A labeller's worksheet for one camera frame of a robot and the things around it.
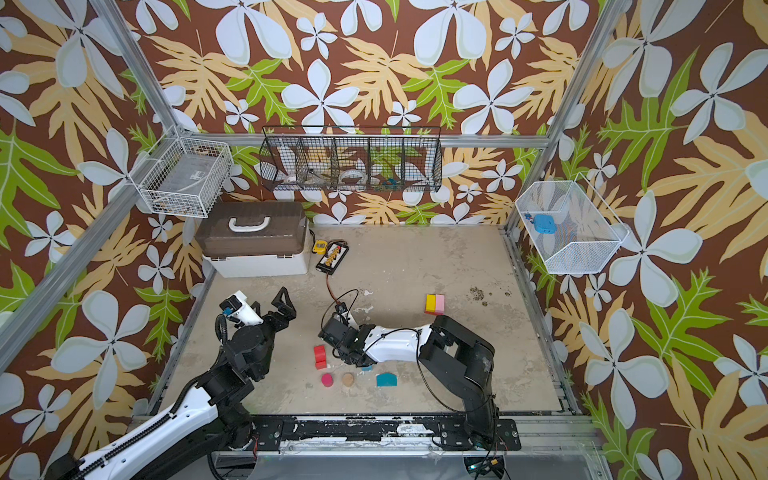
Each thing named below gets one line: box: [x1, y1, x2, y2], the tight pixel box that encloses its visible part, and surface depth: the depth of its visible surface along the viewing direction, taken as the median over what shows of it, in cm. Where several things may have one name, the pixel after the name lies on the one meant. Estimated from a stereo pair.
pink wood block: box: [436, 294, 445, 314], surface depth 98 cm
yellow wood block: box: [425, 294, 437, 313], surface depth 98 cm
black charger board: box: [315, 242, 350, 275], surface depth 110 cm
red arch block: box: [313, 345, 327, 370], surface depth 88 cm
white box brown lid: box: [195, 200, 310, 278], surface depth 97 cm
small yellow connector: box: [313, 240, 328, 255], surface depth 113 cm
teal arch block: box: [376, 372, 398, 387], surface depth 85 cm
